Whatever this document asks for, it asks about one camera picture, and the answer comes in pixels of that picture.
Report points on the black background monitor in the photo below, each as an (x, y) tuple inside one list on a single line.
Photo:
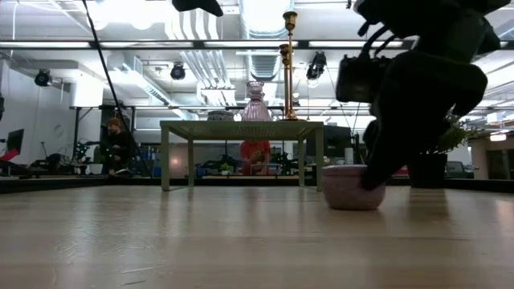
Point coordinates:
[(16, 140)]

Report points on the pink ribbed glass candle holder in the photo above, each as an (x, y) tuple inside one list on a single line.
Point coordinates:
[(256, 108)]

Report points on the black table edge rail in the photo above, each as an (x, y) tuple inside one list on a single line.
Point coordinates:
[(60, 184)]

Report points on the black plant pot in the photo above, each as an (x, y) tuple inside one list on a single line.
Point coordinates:
[(429, 172)]

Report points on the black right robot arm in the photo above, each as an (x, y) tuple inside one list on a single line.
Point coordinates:
[(441, 24)]

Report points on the blue white patterned candle tin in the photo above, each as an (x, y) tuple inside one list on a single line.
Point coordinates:
[(220, 116)]

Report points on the white ceiling air duct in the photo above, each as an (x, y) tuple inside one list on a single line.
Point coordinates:
[(265, 16)]

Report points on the person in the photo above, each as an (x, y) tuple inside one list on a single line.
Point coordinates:
[(118, 148), (253, 150)]

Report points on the green perforated metal side table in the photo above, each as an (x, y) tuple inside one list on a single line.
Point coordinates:
[(241, 130)]

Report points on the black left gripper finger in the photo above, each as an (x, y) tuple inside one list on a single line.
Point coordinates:
[(198, 6)]

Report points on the tall gold candlestick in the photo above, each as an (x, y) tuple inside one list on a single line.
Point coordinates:
[(290, 20), (284, 54)]

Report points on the glowing wall lamp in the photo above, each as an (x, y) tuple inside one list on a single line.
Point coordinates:
[(498, 137)]

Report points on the black overhead frame beam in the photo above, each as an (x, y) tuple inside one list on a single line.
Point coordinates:
[(303, 44)]

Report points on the pink patterned candle tin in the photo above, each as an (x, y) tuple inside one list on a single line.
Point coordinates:
[(341, 192)]

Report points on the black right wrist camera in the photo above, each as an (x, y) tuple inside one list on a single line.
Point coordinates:
[(357, 80)]

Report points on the green artificial plant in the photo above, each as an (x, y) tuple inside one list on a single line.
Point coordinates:
[(458, 136)]

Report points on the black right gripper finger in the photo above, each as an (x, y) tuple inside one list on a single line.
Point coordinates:
[(397, 152), (369, 134)]

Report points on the white cylinder roll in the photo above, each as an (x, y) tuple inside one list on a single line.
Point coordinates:
[(349, 155)]

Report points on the black ceiling spotlight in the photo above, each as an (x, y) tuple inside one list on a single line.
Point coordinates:
[(317, 64), (42, 78), (178, 71)]

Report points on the black background rig frame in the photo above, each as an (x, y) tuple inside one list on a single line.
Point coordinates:
[(76, 132)]

